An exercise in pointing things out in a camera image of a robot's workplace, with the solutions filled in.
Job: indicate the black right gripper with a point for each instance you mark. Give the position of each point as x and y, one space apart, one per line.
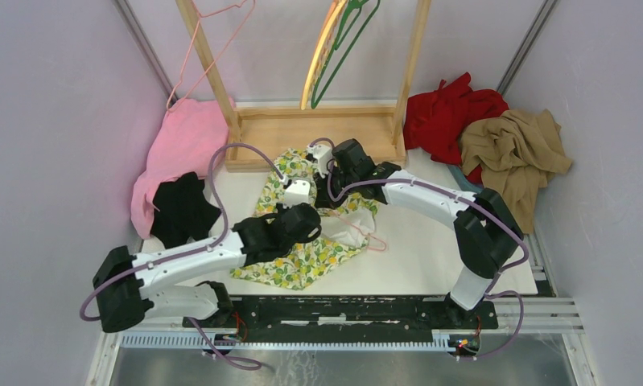
324 198

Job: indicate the lemon print skirt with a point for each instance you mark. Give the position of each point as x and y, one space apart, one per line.
337 243

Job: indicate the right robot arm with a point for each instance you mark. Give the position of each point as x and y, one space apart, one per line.
486 233

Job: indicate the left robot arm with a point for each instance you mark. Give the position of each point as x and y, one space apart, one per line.
129 288

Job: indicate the pink hanger on rack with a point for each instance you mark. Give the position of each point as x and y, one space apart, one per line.
193 19

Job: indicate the yellow wooden hanger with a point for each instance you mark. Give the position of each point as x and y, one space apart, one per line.
321 51

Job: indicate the wooden clothes rack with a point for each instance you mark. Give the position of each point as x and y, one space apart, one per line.
275 128

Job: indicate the red garment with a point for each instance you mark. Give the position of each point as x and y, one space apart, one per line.
435 120

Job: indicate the black cloth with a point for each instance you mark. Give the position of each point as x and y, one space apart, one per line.
182 212

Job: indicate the pink garment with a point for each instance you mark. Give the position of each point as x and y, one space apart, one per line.
190 134

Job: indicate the tan garment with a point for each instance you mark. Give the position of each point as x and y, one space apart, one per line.
518 153

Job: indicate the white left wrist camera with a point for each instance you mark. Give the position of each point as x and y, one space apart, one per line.
298 191

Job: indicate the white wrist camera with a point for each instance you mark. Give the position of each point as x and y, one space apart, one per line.
321 156
298 191

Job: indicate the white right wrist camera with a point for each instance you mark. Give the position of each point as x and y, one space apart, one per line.
321 156

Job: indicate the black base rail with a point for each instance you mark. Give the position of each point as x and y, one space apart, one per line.
348 319

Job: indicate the green wire hanger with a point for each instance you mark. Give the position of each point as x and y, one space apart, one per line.
353 22

